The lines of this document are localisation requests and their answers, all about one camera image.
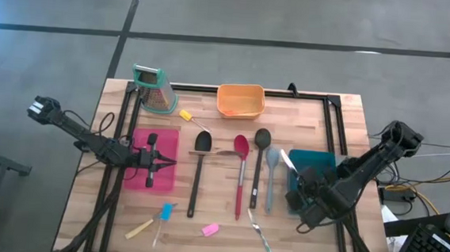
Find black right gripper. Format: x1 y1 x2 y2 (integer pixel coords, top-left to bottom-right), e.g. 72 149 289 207
284 164 341 215

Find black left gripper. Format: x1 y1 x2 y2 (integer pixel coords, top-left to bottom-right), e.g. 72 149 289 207
135 132 179 190

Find green-handled metal knife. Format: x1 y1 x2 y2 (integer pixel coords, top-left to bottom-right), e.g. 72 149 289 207
278 147 300 175

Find grey-blue silicone spoon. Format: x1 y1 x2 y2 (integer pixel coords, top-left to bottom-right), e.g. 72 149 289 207
261 146 281 216

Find black solid serving spoon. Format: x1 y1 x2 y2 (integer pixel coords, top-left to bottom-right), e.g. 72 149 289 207
185 129 214 220

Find small yellow silicone spatula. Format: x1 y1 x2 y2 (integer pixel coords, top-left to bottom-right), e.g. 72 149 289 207
177 109 213 134

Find black slotted serving spoon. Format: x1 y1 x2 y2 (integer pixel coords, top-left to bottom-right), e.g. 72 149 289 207
248 127 273 212

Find red silicone spoon metal handle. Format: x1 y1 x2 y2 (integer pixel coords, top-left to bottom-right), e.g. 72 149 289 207
227 133 251 222

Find small pink silicone spatula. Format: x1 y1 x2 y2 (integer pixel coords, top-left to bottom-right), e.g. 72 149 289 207
200 221 220 239

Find teal plastic bin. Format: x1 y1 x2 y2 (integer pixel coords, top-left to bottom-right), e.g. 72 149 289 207
284 148 343 219

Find pink translucent plastic bin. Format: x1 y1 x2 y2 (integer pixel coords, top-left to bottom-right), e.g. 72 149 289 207
122 124 181 196

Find green-topped metal box grater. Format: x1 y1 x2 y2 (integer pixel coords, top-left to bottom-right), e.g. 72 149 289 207
128 63 182 117

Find black clamp knob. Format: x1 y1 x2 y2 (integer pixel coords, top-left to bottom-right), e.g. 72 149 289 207
286 82 302 98

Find black power strip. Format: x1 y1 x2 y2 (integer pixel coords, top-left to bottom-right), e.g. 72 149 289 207
378 186 417 204

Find white paper sheet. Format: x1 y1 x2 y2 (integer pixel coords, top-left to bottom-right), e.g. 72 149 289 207
377 207 406 252

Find orange plastic bin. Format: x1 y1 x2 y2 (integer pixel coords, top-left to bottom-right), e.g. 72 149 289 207
215 81 268 122

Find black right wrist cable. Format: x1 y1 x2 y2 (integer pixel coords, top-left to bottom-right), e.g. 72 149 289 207
296 221 315 235

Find wooden-handled spreader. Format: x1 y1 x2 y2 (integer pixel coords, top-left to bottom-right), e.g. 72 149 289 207
124 200 180 244

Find black cable loop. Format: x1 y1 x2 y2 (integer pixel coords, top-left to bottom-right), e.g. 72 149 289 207
96 110 116 137

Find black aluminium table frame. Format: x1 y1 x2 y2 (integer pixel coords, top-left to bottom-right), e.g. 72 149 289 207
55 74 405 252

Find yellow cable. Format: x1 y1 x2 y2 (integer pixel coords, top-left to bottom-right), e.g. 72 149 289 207
383 165 450 216

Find white cable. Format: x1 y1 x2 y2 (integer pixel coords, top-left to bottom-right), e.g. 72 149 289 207
413 148 450 162

